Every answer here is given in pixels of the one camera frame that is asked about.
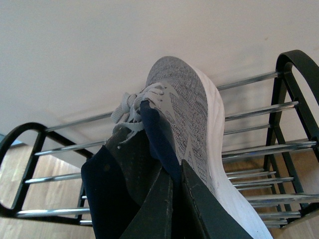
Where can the black metal shoe rack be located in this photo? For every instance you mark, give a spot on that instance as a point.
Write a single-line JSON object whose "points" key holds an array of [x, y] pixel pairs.
{"points": [[278, 172]]}

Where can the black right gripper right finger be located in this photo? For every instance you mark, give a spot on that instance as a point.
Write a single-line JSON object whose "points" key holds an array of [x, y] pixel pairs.
{"points": [[204, 217]]}

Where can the grey knit sneaker navy collar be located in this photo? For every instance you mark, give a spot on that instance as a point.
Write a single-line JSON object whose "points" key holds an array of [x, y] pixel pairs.
{"points": [[178, 116]]}

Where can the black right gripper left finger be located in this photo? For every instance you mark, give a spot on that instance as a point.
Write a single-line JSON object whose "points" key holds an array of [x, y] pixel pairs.
{"points": [[153, 220]]}

